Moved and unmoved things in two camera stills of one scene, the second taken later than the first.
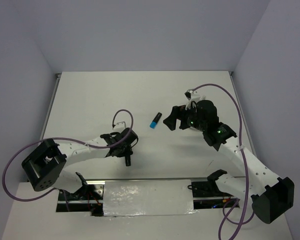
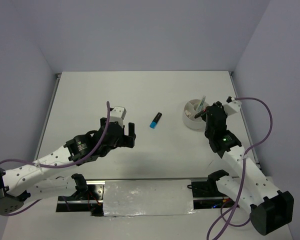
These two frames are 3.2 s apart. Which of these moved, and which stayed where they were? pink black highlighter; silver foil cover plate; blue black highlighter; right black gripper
Moved: pink black highlighter; right black gripper
Stayed: silver foil cover plate; blue black highlighter
